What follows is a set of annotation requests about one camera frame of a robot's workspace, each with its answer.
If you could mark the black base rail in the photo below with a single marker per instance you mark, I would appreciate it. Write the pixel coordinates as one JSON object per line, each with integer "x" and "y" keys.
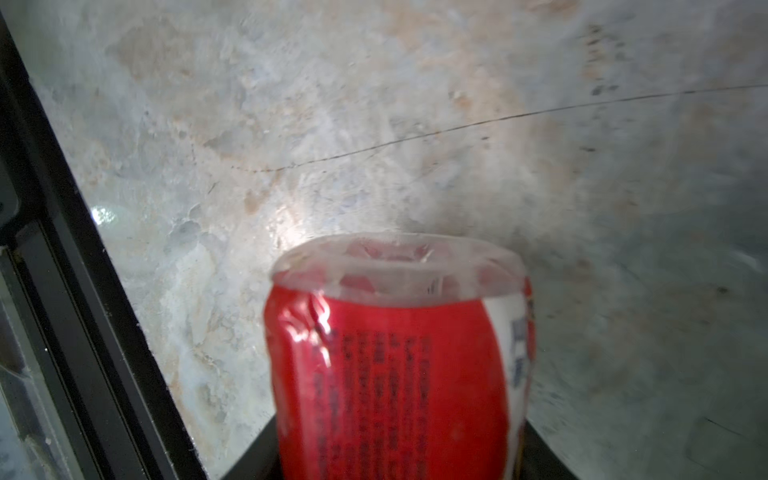
{"x": 85, "y": 397}

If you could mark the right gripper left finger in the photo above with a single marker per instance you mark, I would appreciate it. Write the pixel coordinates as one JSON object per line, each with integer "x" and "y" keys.
{"x": 261, "y": 460}

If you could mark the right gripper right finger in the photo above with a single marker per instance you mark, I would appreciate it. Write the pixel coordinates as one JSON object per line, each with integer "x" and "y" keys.
{"x": 537, "y": 461}

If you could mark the red yellow label bottle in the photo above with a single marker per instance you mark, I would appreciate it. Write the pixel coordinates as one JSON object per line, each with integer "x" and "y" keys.
{"x": 400, "y": 356}

